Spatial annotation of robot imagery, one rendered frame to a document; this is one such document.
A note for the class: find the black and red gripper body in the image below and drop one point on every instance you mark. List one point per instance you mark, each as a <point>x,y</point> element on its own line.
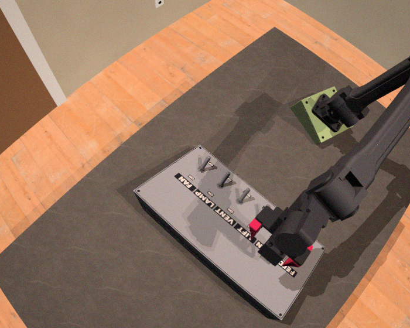
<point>269,216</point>

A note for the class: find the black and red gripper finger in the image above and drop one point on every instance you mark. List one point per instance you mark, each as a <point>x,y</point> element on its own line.
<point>254,227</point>
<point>290,262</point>

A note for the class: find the grey switch console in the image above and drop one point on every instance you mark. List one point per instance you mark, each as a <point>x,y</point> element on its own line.
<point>207,208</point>

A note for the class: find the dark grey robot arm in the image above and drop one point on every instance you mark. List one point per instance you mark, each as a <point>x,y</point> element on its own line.
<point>337,193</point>

